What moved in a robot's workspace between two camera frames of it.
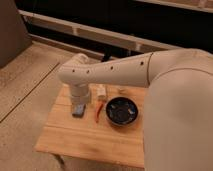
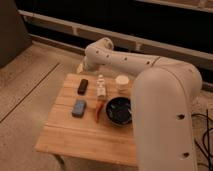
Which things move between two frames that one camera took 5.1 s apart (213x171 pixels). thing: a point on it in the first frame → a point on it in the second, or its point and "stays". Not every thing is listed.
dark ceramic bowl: x=121 y=111 stays
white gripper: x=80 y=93 → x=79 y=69
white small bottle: x=101 y=90 stays
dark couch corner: x=14 y=38 stays
